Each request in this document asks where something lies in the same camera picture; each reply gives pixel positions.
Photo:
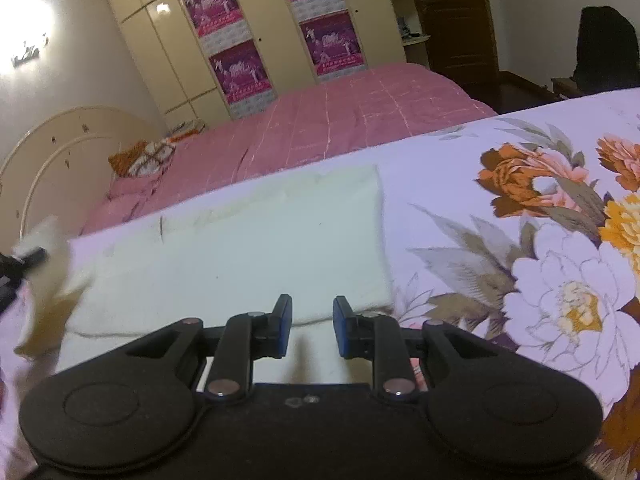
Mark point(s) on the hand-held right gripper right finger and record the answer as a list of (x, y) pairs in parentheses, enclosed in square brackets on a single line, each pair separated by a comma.
[(341, 327)]

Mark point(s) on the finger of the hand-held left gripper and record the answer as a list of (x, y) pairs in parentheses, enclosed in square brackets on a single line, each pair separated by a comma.
[(31, 256)]

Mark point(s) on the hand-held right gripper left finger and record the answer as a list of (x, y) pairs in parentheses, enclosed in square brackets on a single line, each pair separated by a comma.
[(281, 327)]

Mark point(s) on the white knitted sock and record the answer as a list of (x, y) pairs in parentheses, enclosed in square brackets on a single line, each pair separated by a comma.
[(240, 240)]

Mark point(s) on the cream arched headboard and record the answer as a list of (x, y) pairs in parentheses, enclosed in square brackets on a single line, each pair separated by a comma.
[(60, 140)]

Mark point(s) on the folded patterned blankets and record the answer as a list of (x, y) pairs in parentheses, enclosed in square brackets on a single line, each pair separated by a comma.
[(142, 157)]

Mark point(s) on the floral bed sheet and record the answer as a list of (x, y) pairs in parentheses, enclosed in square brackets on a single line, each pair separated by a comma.
[(500, 185)]

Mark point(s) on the pink checked bed cover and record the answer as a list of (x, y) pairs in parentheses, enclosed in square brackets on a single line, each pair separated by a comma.
[(350, 110)]

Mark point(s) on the cream wardrobe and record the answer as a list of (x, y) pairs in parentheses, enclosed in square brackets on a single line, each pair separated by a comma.
[(150, 35)]

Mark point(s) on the cream corner shelf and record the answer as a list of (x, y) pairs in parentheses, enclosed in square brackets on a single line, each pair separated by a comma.
[(407, 15)]

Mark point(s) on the wooden side table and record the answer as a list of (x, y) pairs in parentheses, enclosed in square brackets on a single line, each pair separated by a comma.
[(565, 87)]

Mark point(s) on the dark wooden door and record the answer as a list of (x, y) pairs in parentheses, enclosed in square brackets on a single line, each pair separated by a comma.
[(450, 15)]

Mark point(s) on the black chair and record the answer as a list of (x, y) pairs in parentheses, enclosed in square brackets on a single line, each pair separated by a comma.
[(607, 50)]

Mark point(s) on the wall lamp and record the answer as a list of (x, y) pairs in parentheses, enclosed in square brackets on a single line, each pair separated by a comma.
[(30, 35)]

